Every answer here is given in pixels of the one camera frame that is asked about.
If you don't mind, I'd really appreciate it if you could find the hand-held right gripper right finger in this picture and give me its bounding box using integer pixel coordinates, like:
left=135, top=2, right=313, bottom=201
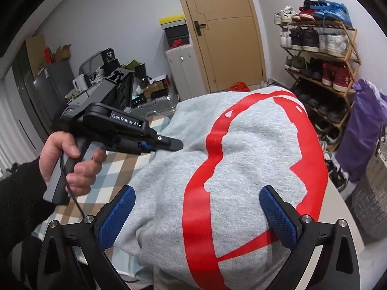
left=259, top=185, right=361, bottom=290

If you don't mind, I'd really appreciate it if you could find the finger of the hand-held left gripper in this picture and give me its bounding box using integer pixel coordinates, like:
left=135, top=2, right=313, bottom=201
left=141, top=133, right=184, bottom=154

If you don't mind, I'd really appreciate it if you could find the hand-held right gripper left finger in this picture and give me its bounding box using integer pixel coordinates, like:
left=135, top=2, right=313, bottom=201
left=38, top=186, right=136, bottom=290

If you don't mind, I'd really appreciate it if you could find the grey hoodie with red print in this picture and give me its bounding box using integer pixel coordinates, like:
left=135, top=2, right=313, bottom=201
left=116, top=86, right=328, bottom=290

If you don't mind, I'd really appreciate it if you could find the person's left forearm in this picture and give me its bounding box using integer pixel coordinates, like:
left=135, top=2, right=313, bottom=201
left=0, top=155, right=56, bottom=260

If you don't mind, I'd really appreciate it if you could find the person's left hand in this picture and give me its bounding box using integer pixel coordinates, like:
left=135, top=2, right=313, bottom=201
left=40, top=131, right=107, bottom=197

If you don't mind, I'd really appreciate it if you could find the silver suitcase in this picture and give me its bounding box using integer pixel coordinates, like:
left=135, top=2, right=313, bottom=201
left=131, top=95, right=179, bottom=118

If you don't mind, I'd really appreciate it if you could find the checkered bed blanket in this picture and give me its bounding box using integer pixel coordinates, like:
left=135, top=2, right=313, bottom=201
left=33, top=116, right=182, bottom=278

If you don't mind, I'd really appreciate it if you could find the white kettle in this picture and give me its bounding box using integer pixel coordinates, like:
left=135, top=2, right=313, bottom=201
left=73, top=75, right=88, bottom=91

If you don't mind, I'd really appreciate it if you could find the beige side table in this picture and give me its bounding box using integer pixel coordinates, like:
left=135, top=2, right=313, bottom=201
left=320, top=169, right=365, bottom=248

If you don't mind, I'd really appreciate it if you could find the grey refrigerator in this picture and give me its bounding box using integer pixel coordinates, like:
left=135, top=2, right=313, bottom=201
left=33, top=62, right=74, bottom=118

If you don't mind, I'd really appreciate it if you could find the white suitcase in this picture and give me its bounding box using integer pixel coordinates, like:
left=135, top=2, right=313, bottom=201
left=165, top=45, right=209, bottom=102

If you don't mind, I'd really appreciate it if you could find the orange bag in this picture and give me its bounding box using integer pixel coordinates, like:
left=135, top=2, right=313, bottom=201
left=229, top=81, right=250, bottom=93

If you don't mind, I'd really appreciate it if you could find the open cardboard box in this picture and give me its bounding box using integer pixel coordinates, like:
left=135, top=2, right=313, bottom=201
left=51, top=45, right=72, bottom=62

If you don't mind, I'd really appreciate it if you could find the grey woven laundry basket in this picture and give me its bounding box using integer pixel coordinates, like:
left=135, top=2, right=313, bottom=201
left=351, top=145, right=387, bottom=242

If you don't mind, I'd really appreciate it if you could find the black red shoebox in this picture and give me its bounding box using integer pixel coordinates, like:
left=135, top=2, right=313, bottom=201
left=163, top=26, right=191, bottom=47

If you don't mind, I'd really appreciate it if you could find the tall cardboard box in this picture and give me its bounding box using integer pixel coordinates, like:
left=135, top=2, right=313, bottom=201
left=26, top=36, right=47, bottom=70

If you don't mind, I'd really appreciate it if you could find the yellow lidded shoebox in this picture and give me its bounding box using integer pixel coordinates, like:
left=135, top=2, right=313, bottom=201
left=159, top=15, right=187, bottom=29

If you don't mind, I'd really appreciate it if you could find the purple bag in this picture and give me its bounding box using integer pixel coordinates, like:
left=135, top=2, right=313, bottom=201
left=335, top=79, right=387, bottom=183

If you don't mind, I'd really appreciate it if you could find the wooden door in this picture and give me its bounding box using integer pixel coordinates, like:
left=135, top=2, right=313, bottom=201
left=172, top=0, right=267, bottom=94

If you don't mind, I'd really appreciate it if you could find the wooden shoe rack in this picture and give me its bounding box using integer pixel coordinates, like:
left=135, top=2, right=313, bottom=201
left=280, top=21, right=362, bottom=152

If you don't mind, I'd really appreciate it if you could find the black cable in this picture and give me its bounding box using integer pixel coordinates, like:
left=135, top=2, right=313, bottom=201
left=60, top=151, right=88, bottom=218

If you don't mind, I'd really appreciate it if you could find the curved grey hose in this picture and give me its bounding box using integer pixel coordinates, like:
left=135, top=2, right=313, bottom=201
left=79, top=51, right=106, bottom=79

